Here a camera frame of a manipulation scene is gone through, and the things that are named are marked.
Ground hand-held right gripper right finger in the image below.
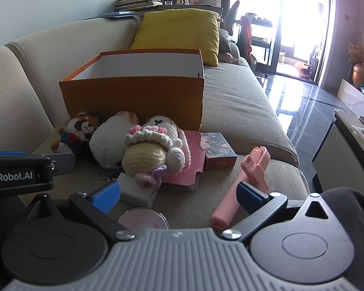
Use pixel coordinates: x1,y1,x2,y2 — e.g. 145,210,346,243
221,181,332,241

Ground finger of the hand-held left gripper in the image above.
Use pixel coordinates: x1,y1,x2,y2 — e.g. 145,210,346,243
0,151,53,168

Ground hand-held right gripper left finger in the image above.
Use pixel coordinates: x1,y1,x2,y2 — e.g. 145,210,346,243
27,180,138,242

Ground pink selfie stick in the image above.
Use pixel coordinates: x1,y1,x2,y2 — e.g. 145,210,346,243
210,146,271,229

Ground white charger block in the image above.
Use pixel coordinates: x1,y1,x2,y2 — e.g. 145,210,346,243
117,172,158,209

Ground round pink compact mirror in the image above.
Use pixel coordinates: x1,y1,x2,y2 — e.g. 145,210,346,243
118,208,170,231

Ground grey rectangular case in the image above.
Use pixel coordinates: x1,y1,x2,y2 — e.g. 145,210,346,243
49,154,76,176

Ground crochet doll with bonnet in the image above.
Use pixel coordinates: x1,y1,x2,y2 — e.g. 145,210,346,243
122,115,190,190

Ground dark red card box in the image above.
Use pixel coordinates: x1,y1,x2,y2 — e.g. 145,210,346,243
200,132,238,170

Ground white cat plush toy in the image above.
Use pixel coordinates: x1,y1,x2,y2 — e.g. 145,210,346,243
89,111,140,169

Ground pink notebook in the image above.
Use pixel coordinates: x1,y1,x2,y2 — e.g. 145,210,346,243
161,130,206,192

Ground red panda plush toy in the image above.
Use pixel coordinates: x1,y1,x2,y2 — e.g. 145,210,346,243
50,111,102,158

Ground white coffee table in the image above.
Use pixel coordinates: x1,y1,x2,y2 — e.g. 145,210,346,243
312,109,364,195

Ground beige fabric sofa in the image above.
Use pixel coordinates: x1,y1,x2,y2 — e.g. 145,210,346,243
0,14,310,219

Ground person's dark trouser leg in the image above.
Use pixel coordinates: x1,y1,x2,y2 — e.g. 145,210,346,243
320,188,364,291

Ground white marble cabinet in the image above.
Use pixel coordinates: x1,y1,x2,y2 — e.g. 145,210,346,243
337,79,364,116

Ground grey checkered cushion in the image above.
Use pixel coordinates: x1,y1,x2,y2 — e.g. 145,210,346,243
218,29,232,56

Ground red hanging clothing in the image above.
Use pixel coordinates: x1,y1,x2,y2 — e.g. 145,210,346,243
240,15,253,59

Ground copper vase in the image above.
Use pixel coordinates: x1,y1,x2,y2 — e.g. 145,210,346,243
352,63,364,89

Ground blue folder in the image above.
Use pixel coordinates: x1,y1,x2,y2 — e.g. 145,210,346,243
98,11,139,18

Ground black office chair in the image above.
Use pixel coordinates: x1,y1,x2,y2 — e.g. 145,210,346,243
224,1,242,43

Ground dried flowers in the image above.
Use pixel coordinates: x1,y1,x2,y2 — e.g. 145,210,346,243
347,42,364,64

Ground yellow pillow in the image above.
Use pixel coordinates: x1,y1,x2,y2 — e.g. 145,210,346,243
130,8,220,66

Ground stack of books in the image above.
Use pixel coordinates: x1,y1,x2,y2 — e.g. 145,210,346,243
115,0,163,11

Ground metal key ring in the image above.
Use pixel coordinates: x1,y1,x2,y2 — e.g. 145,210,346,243
99,168,122,182

